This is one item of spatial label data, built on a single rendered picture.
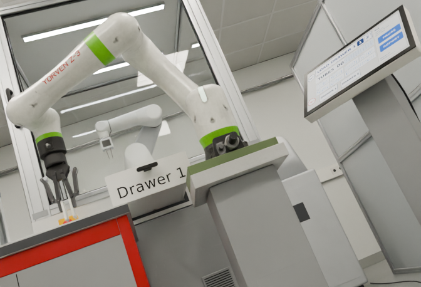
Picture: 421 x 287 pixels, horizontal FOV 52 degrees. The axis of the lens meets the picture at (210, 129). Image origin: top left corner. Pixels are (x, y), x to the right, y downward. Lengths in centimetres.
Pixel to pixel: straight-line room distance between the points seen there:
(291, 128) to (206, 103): 419
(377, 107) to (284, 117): 369
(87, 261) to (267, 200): 50
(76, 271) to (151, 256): 62
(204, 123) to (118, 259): 45
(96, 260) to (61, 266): 9
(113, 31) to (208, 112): 43
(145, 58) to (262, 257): 82
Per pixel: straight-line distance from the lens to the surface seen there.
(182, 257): 178
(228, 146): 120
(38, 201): 187
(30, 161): 193
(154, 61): 158
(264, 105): 550
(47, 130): 162
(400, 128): 182
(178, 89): 153
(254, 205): 120
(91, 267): 119
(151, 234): 178
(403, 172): 183
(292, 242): 120
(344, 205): 536
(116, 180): 149
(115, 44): 147
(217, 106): 130
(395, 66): 174
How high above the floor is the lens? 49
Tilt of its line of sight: 18 degrees up
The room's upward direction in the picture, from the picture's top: 22 degrees counter-clockwise
